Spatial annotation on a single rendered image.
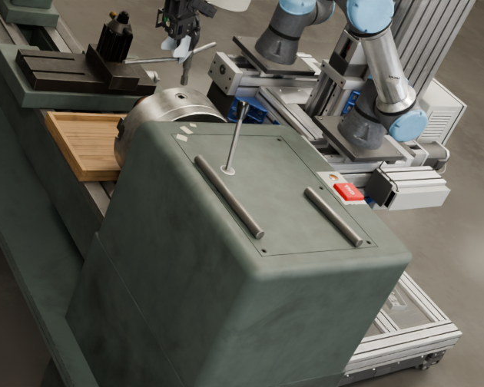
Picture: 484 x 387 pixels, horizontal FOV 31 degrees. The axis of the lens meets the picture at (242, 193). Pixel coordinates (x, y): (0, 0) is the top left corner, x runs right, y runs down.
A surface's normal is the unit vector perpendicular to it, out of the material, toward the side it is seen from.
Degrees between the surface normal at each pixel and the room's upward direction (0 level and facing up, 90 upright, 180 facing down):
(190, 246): 90
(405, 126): 95
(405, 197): 90
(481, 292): 0
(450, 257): 0
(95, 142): 0
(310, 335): 90
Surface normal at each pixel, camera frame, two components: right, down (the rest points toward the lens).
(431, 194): 0.52, 0.62
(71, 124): 0.36, -0.79
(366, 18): 0.25, 0.51
